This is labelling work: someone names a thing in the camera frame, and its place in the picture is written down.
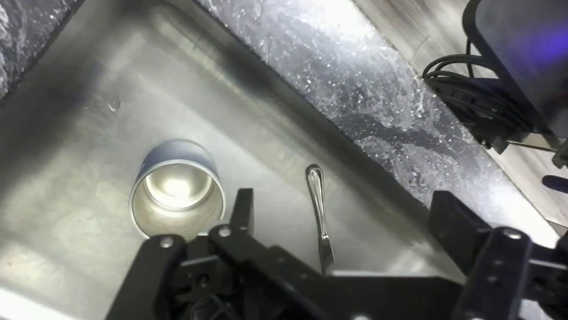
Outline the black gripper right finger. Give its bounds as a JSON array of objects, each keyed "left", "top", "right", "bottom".
[{"left": 427, "top": 189, "right": 568, "bottom": 320}]

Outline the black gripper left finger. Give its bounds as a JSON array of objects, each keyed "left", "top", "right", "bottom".
[{"left": 104, "top": 186, "right": 333, "bottom": 320}]

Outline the stainless steel sink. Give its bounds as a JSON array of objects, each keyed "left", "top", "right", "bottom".
[{"left": 0, "top": 0, "right": 468, "bottom": 320}]

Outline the steel utensil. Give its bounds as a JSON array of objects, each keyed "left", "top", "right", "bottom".
[{"left": 303, "top": 163, "right": 335, "bottom": 275}]

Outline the black cable bundle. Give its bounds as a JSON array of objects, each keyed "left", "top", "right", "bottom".
[{"left": 422, "top": 53, "right": 546, "bottom": 152}]

